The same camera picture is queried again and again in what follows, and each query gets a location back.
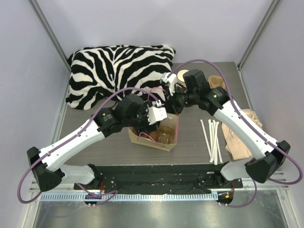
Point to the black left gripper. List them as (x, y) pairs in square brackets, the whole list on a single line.
[(147, 128)]

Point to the zebra print pillow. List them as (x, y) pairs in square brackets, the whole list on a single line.
[(98, 72)]

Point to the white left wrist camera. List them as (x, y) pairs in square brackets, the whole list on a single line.
[(156, 112)]

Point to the perforated metal rail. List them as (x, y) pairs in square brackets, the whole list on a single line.
[(83, 196)]

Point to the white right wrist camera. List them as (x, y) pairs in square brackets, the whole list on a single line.
[(169, 80)]

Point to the pink paper gift bag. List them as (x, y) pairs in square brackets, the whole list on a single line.
[(145, 139)]

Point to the stack of paper cups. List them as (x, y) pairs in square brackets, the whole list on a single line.
[(181, 85)]

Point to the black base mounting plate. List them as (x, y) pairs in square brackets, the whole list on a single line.
[(162, 179)]

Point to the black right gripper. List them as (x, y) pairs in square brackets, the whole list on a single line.
[(175, 95)]

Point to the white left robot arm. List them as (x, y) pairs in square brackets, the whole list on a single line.
[(49, 168)]

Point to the beige folded cloth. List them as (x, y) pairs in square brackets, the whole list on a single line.
[(234, 145)]

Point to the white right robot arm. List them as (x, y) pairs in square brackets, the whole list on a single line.
[(265, 150)]

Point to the brown cardboard cup carrier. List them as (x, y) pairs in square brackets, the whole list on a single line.
[(163, 135)]

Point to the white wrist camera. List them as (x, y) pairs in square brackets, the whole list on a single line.
[(156, 112), (169, 80)]

